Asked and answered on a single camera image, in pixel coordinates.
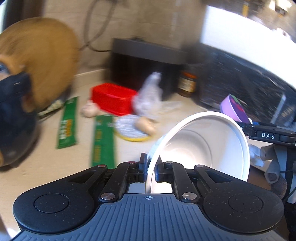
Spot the black rice cooker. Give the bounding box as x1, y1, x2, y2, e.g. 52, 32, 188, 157
110, 38, 187, 100

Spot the long green wrapper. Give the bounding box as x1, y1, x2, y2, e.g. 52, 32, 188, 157
91, 114, 116, 169
56, 96, 79, 149

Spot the garlic bulb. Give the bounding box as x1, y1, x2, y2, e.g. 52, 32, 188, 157
80, 100, 102, 118

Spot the striped dish cloth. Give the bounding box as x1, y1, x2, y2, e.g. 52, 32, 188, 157
38, 99, 65, 118

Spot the clear plastic bag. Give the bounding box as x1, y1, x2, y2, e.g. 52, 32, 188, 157
132, 72, 182, 121

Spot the glass sauce jar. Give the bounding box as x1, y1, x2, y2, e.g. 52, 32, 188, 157
178, 71, 197, 97

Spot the ginger root piece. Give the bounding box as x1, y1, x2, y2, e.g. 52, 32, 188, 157
134, 116, 157, 136

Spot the dark blue rice cooker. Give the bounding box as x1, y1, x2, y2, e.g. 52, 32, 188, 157
1, 62, 39, 167

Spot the plastic wrapped black appliance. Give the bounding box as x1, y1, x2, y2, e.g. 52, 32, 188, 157
200, 47, 295, 127

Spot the black power cable left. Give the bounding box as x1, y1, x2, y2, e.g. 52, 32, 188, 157
78, 0, 112, 52

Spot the red plastic food tray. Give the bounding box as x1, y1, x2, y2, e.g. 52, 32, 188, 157
90, 83, 137, 116

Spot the silver yellow scouring pad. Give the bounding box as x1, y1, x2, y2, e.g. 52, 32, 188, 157
113, 114, 150, 142

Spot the eggplant shaped sponge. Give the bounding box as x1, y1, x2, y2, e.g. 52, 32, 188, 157
220, 94, 252, 124

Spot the white paper bowl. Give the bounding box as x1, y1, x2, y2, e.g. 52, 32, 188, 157
145, 111, 250, 193

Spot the round wooden cutting board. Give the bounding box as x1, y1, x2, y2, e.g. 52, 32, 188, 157
1, 17, 79, 111

